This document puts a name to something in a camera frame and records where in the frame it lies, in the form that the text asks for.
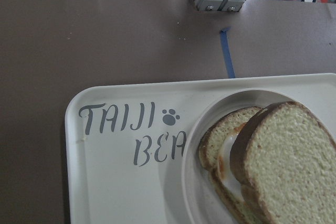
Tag white round plate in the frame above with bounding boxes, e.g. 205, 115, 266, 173
182, 88, 335, 223

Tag bread slice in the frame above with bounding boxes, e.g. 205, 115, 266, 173
230, 101, 335, 223
198, 106, 263, 223

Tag cream bear serving tray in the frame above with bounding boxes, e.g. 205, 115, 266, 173
65, 73, 335, 223

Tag fried egg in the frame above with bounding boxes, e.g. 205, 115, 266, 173
217, 123, 250, 196

